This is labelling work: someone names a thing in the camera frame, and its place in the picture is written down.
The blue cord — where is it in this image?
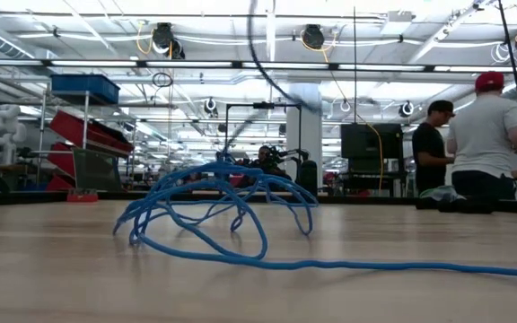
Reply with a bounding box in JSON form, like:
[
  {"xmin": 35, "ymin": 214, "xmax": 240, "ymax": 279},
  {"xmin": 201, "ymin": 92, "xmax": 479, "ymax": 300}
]
[{"xmin": 112, "ymin": 0, "xmax": 517, "ymax": 279}]

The person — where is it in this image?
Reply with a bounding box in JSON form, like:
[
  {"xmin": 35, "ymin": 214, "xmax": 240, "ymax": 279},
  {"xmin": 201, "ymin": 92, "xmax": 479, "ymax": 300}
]
[
  {"xmin": 256, "ymin": 144, "xmax": 286, "ymax": 179},
  {"xmin": 445, "ymin": 70, "xmax": 517, "ymax": 201},
  {"xmin": 411, "ymin": 99, "xmax": 456, "ymax": 195}
]

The white column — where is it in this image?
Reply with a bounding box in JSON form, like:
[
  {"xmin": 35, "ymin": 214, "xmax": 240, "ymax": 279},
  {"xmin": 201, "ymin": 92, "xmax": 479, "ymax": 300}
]
[{"xmin": 285, "ymin": 82, "xmax": 324, "ymax": 188}]

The black monitor cart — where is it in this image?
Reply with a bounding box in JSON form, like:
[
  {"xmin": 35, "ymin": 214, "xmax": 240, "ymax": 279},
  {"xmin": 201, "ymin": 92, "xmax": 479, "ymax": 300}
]
[{"xmin": 338, "ymin": 157, "xmax": 406, "ymax": 198}]

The black monitor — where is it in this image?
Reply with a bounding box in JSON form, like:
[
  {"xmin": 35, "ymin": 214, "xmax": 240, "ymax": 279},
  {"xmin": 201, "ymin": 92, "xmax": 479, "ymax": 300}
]
[{"xmin": 339, "ymin": 123, "xmax": 405, "ymax": 161}]

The grey office chair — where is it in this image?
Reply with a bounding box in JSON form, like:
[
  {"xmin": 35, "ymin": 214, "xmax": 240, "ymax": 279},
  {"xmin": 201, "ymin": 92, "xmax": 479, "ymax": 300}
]
[{"xmin": 71, "ymin": 146, "xmax": 124, "ymax": 193}]

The small red object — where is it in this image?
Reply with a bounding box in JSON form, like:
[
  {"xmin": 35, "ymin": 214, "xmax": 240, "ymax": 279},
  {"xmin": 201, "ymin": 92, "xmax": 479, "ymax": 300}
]
[{"xmin": 66, "ymin": 188, "xmax": 100, "ymax": 204}]

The red storage bin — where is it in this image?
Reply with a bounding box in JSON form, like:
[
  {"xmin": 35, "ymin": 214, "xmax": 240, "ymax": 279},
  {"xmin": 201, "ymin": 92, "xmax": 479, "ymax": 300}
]
[
  {"xmin": 48, "ymin": 110, "xmax": 136, "ymax": 159},
  {"xmin": 45, "ymin": 142, "xmax": 74, "ymax": 176},
  {"xmin": 47, "ymin": 173, "xmax": 74, "ymax": 193}
]

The blue plastic bin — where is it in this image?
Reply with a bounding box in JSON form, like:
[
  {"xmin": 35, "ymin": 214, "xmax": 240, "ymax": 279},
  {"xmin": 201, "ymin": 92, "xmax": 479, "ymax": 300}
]
[{"xmin": 50, "ymin": 74, "xmax": 121, "ymax": 106}]

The white ceiling box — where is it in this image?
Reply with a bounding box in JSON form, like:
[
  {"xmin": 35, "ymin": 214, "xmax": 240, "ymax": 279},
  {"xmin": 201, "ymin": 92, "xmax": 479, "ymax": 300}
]
[{"xmin": 380, "ymin": 11, "xmax": 416, "ymax": 36}]

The metal shelf rack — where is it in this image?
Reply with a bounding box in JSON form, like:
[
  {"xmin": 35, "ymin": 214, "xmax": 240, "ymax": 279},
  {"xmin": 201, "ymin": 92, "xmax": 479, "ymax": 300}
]
[{"xmin": 33, "ymin": 89, "xmax": 138, "ymax": 195}]

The black workstation frame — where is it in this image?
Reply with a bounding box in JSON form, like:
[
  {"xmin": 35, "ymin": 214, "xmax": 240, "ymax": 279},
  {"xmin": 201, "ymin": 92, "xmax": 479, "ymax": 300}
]
[{"xmin": 223, "ymin": 101, "xmax": 303, "ymax": 189}]

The yellow hanging cable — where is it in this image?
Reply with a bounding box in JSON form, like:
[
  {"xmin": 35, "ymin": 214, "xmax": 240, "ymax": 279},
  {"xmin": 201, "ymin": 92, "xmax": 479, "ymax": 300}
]
[{"xmin": 300, "ymin": 30, "xmax": 384, "ymax": 192}]

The black cable loop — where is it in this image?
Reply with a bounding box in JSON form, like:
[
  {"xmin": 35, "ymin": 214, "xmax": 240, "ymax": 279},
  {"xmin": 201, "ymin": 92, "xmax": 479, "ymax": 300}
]
[{"xmin": 151, "ymin": 71, "xmax": 174, "ymax": 89}]

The thin black hanging cable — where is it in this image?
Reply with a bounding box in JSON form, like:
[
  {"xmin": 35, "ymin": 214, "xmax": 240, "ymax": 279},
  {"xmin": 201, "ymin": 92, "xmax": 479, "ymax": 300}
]
[{"xmin": 353, "ymin": 6, "xmax": 358, "ymax": 125}]

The yellow reel cable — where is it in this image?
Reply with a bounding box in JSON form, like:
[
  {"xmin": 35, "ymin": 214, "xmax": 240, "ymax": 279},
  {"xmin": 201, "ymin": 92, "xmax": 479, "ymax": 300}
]
[{"xmin": 135, "ymin": 20, "xmax": 154, "ymax": 56}]

